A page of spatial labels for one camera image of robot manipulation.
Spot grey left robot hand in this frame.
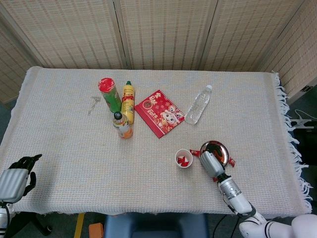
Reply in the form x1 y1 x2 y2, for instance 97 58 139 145
0 153 43 204

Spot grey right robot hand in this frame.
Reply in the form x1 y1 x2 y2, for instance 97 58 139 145
199 143 226 181

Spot white paper cup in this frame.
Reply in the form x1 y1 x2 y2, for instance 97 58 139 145
175 148 193 169

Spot round steel plate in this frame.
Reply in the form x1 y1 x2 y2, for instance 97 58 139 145
199 140 230 167

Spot black table leg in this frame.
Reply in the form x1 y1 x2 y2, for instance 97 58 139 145
14 212 53 237

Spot clear plastic water bottle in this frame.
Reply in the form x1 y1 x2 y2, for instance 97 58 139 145
184 84 213 125

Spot white woven tablecloth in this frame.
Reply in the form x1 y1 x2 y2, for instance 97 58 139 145
0 65 314 215

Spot red 2026 spiral calendar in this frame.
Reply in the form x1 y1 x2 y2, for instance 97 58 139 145
134 89 186 139

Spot blue seat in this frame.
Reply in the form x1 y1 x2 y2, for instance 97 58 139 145
103 212 209 238

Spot orange block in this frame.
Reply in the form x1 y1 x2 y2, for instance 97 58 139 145
88 223 104 238

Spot orange juice bottle black cap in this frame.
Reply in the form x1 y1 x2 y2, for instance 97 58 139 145
112 112 134 140

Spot black box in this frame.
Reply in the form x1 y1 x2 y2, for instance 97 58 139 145
293 126 317 159

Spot white stand base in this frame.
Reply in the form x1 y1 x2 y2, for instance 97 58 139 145
289 109 317 129

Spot yellow bottle green cap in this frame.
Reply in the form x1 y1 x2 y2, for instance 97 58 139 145
120 80 136 124

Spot woven bamboo screen panel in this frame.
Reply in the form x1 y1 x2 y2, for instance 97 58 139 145
0 0 124 70
0 18 44 105
259 0 317 105
112 0 220 71
199 0 298 72

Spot green chip can red lid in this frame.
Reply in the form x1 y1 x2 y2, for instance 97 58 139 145
98 77 122 114

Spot black cable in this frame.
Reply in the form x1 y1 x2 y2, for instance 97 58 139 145
213 214 227 238

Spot thin metal wire clip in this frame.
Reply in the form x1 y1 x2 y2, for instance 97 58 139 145
88 96 102 116

